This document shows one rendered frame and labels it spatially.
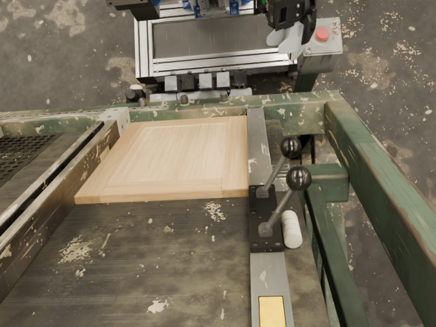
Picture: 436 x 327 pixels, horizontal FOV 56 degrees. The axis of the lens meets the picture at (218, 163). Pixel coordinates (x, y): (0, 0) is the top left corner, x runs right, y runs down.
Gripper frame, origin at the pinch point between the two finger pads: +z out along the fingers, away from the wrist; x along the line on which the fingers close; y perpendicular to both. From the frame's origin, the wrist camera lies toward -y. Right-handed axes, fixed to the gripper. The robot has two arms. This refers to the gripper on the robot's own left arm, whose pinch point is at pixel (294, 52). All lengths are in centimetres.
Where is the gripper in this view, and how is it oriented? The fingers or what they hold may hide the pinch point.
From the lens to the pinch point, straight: 82.9
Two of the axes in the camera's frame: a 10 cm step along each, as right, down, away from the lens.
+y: -8.7, 4.1, -2.8
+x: 4.9, 6.2, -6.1
